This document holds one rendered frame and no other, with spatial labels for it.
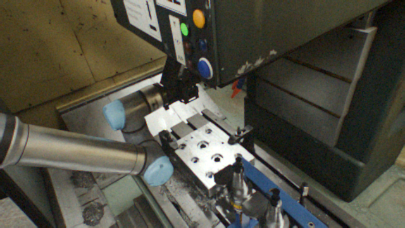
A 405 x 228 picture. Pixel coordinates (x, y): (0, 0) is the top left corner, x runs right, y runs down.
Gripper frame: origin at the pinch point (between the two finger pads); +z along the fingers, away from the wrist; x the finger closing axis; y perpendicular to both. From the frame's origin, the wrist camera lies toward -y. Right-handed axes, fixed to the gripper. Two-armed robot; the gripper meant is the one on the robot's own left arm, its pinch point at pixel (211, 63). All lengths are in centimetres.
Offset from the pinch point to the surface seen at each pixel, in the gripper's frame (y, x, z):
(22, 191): 32, -25, -66
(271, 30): -22.1, 32.5, -9.8
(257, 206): 17.6, 36.6, -16.7
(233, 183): 13.8, 30.6, -18.6
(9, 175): 23, -26, -66
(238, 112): 83, -53, 54
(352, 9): -18.1, 32.5, 12.8
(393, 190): 83, 42, 67
